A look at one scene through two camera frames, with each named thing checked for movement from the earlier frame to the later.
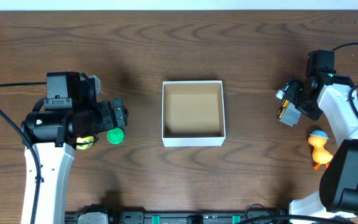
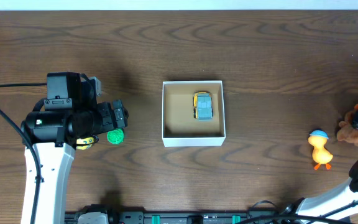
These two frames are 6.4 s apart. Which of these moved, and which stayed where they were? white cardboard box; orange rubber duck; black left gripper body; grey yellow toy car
Moved: grey yellow toy car
Stayed: white cardboard box; orange rubber duck; black left gripper body
